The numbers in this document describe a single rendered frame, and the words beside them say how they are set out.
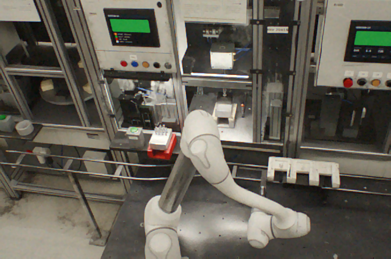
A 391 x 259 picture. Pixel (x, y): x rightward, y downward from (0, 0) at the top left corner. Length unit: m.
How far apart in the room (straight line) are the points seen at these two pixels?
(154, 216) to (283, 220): 0.60
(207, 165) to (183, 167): 0.26
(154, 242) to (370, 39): 1.28
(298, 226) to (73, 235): 1.87
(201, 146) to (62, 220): 2.05
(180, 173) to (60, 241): 1.66
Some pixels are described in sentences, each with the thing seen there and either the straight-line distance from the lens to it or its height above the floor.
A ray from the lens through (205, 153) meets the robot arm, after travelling 1.48.
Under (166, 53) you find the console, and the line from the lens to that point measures 2.01.
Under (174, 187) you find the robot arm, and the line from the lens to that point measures 1.84.
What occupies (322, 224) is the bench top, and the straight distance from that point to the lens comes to 2.28.
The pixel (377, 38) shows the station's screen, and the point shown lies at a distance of 1.86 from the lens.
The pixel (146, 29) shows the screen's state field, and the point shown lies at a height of 1.64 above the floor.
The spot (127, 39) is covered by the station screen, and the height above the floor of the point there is 1.58.
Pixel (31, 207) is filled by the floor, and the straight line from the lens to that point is 3.55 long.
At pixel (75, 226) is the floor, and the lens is 3.29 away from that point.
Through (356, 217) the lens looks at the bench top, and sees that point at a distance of 2.34.
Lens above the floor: 2.55
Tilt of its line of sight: 41 degrees down
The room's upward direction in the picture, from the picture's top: 7 degrees counter-clockwise
